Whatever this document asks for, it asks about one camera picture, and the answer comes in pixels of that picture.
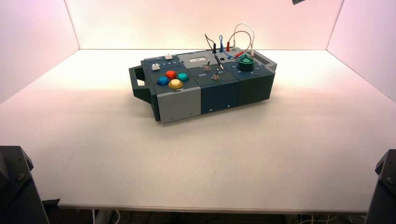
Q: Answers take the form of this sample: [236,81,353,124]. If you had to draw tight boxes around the black banana plug cable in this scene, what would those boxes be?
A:
[204,33,225,71]

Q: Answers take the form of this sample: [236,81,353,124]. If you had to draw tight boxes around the green rotary knob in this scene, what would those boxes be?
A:
[237,55,255,72]

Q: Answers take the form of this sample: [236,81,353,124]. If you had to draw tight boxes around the blue banana plug cable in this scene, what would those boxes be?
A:
[218,35,240,60]

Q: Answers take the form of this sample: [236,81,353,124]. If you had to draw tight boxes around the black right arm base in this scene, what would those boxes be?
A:
[365,149,396,224]

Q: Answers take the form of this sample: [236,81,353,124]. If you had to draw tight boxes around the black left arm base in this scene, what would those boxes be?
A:
[0,146,60,224]

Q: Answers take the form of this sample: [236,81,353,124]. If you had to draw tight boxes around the white banana plug cable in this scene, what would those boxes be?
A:
[232,22,255,57]

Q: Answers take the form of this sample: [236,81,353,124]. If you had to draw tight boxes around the white table leg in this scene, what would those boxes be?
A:
[92,210,116,224]

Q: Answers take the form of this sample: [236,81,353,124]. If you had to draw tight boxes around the dark blue grey task box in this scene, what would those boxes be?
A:
[128,49,278,124]

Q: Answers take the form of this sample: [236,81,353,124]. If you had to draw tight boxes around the red banana plug cable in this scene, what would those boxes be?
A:
[225,30,253,59]

